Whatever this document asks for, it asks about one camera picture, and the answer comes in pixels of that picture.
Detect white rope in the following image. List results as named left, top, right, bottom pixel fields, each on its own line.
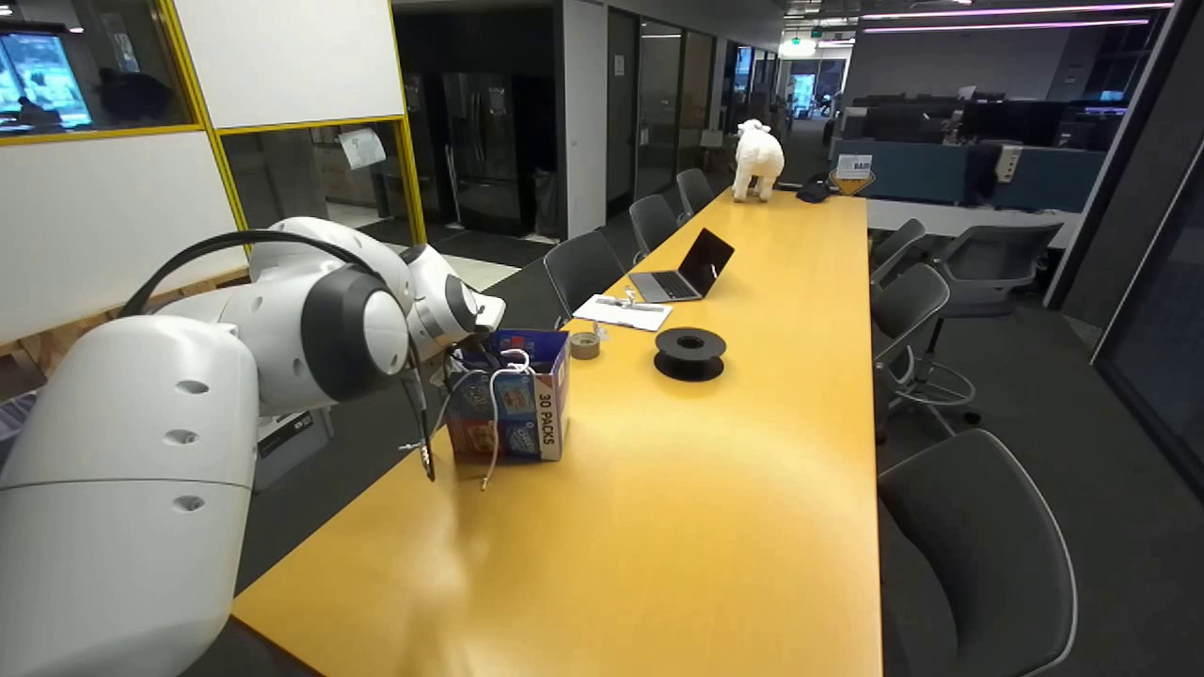
left=473, top=350, right=534, bottom=492

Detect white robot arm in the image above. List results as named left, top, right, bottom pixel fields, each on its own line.
left=0, top=216, right=504, bottom=677

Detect blue snack cardboard box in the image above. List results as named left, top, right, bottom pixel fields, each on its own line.
left=448, top=329, right=568, bottom=463

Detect grey tape roll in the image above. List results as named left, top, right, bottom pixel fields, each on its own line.
left=568, top=329, right=601, bottom=362

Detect white paper sheets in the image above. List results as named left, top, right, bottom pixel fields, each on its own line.
left=573, top=293, right=675, bottom=330

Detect grey office chair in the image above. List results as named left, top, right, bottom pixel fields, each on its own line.
left=676, top=170, right=715, bottom=216
left=880, top=428, right=1081, bottom=677
left=870, top=217, right=924, bottom=285
left=874, top=265, right=979, bottom=412
left=627, top=196, right=676, bottom=252
left=541, top=237, right=626, bottom=318

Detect black filament spool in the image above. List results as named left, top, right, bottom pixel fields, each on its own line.
left=653, top=329, right=725, bottom=380

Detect open grey laptop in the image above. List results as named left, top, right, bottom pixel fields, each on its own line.
left=627, top=230, right=735, bottom=305

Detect white polar bear toy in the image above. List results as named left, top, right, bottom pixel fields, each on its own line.
left=731, top=117, right=788, bottom=199

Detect black desk phone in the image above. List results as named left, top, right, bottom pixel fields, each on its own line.
left=798, top=179, right=830, bottom=204

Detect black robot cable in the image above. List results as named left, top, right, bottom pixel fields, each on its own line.
left=117, top=227, right=443, bottom=486

